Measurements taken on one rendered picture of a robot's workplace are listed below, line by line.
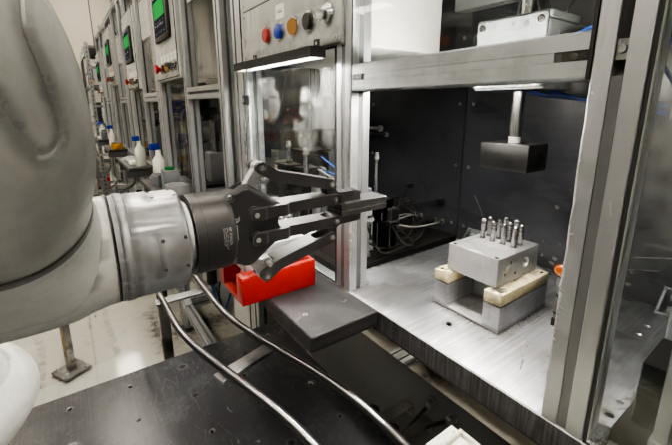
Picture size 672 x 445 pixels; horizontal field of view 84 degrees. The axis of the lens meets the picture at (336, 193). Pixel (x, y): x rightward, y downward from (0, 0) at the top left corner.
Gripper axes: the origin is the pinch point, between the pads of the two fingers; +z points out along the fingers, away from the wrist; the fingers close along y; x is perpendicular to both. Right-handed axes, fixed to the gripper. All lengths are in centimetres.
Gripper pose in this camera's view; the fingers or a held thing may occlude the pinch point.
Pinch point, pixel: (357, 203)
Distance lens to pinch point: 46.2
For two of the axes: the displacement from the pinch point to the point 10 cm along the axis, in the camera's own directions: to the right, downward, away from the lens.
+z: 8.2, -1.3, 5.6
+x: -5.7, -1.8, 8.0
